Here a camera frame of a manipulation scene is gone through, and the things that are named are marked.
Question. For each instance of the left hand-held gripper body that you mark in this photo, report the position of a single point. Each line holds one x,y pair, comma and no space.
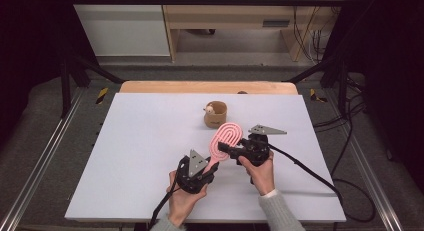
190,181

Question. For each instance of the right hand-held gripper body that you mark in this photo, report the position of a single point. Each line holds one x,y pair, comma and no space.
255,152

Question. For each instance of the pink hairbrush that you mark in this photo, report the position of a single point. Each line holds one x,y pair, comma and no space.
226,132

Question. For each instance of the person's left hand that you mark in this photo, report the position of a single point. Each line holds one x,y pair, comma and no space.
181,204

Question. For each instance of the person's right hand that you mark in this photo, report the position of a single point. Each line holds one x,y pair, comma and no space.
263,177

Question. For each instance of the brown cup with animal figure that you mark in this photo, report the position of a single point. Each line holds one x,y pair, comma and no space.
216,119

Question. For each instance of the white board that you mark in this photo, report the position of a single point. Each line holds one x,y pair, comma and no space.
140,141

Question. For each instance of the wooden table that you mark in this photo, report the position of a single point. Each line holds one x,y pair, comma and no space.
200,87

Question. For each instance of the yellow black tape strip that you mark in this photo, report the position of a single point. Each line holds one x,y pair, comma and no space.
313,95
102,95

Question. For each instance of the black metal stand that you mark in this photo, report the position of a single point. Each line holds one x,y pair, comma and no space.
65,91
342,87

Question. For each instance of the wooden desk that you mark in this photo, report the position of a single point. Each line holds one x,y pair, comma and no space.
233,14

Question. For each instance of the black horizontal bar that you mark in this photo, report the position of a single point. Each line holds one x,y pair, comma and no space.
200,1

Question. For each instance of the white cabinet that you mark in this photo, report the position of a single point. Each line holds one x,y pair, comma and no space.
123,31

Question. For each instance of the black curtain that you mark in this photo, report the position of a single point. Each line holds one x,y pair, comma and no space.
30,41
390,57

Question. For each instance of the aluminium rail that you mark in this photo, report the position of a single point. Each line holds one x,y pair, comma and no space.
373,181
43,154

